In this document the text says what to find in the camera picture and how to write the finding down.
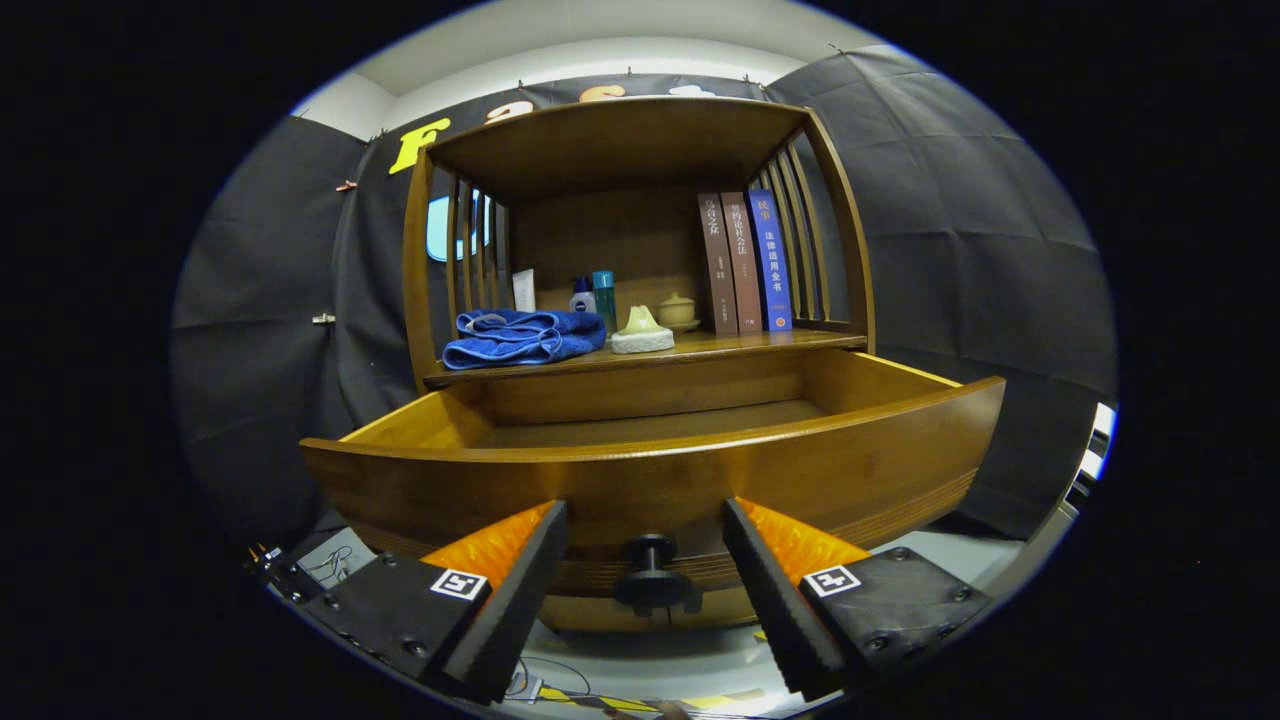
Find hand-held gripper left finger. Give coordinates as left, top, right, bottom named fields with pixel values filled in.
left=300, top=499, right=571, bottom=704

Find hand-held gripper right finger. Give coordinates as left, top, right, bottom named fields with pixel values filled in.
left=722, top=496, right=993, bottom=701

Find wooden drawer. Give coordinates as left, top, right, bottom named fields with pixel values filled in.
left=299, top=347, right=1007, bottom=633

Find wooden countertop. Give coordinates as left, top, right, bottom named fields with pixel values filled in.
left=423, top=325, right=869, bottom=389

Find wooden cabinet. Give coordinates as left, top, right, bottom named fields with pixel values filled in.
left=402, top=96, right=878, bottom=391

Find yellow and black floor tape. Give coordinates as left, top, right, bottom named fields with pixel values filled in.
left=540, top=685, right=766, bottom=713

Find blue folded towel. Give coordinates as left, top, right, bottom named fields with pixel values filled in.
left=442, top=308, right=608, bottom=371

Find beige lidded tea cup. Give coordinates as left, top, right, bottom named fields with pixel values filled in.
left=655, top=290, right=701, bottom=333

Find blue book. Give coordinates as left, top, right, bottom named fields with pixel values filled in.
left=746, top=189, right=794, bottom=332

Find reddish brown book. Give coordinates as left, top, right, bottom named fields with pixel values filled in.
left=721, top=191, right=764, bottom=334

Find dark brown book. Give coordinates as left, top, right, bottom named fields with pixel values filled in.
left=697, top=192, right=739, bottom=336

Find black backdrop cloth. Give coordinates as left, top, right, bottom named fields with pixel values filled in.
left=168, top=45, right=1116, bottom=546

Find floor cables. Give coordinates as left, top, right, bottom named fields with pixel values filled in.
left=505, top=655, right=601, bottom=706

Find dark cable bundle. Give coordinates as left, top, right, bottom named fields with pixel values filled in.
left=250, top=528, right=379, bottom=601

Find white wall panel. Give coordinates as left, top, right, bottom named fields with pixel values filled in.
left=1060, top=400, right=1118, bottom=521

